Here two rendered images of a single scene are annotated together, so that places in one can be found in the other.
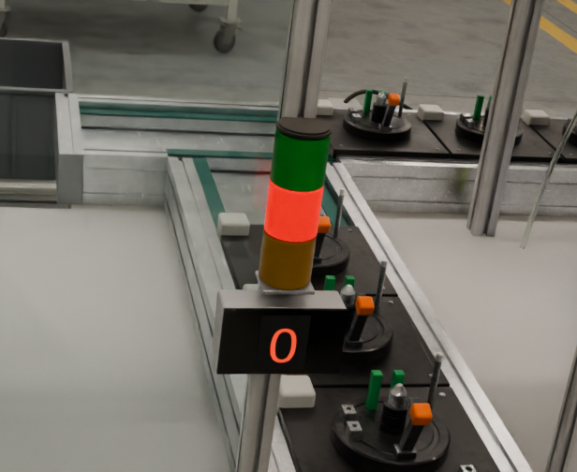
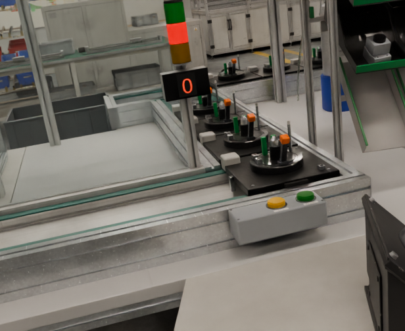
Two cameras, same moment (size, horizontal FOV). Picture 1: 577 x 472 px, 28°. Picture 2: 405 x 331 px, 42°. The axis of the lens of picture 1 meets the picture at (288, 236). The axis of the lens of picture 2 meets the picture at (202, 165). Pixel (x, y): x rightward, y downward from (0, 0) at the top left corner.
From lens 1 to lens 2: 0.51 m
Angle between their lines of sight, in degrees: 6
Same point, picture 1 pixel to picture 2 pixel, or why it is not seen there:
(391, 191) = (242, 96)
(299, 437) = (211, 146)
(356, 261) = not seen: hidden behind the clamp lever
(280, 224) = (173, 37)
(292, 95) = not seen: outside the picture
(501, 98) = (273, 44)
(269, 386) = (189, 110)
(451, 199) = (267, 94)
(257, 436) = (190, 133)
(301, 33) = not seen: outside the picture
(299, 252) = (183, 47)
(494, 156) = (277, 68)
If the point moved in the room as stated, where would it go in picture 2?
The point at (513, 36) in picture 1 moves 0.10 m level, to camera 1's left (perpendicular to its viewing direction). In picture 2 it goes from (271, 18) to (248, 20)
